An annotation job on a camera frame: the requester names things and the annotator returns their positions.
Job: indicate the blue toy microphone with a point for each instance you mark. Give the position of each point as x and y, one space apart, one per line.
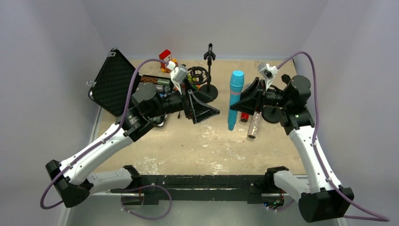
236 86

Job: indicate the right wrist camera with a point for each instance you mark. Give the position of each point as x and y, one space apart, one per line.
268 72

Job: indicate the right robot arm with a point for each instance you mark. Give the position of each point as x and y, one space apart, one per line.
323 197

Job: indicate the tall black mic stand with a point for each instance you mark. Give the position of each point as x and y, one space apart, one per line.
208 88

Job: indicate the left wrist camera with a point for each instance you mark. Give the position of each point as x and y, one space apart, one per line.
177 75

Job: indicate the black poker chip case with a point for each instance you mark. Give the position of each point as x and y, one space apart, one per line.
109 89

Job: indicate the silver glitter microphone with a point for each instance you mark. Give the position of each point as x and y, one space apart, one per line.
254 125

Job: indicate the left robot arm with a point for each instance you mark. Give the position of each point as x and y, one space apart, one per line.
74 179

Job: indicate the tripod shock-mount mic stand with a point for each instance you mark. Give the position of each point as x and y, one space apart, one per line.
202 72

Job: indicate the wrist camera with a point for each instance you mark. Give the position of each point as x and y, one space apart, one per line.
177 75
268 72

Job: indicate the black base frame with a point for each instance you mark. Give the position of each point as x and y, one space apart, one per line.
152 189

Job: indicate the red toy block house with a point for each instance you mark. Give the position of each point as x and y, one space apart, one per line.
166 56

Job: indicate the red glitter microphone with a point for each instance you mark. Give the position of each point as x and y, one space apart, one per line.
244 116

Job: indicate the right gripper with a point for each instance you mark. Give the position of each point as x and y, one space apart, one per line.
260 97

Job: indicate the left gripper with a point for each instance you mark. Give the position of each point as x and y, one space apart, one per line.
187 104

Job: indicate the black round-base mic stand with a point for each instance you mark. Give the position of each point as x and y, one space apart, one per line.
271 114

